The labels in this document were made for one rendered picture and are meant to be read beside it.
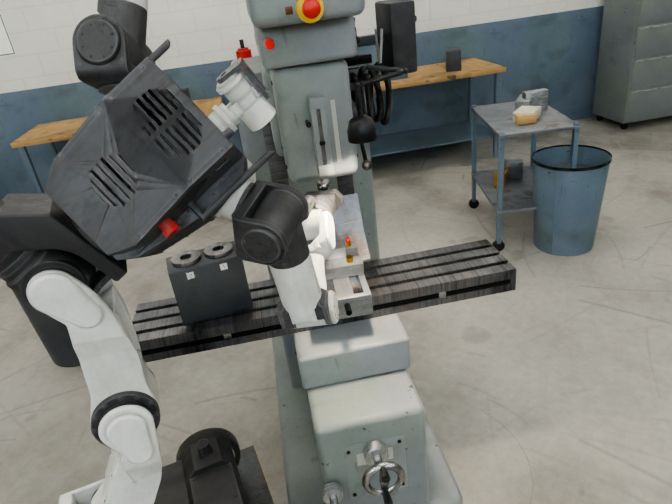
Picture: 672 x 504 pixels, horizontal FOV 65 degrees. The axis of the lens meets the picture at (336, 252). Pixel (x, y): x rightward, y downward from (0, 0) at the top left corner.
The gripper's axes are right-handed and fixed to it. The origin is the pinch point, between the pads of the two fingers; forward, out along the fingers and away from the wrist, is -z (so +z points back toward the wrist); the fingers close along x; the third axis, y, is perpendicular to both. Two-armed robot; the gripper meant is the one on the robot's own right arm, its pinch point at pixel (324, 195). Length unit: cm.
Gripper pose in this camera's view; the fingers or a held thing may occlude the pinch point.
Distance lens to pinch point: 160.3
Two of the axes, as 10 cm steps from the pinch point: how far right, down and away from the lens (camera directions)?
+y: 1.1, 8.9, 4.5
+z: -1.4, 4.6, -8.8
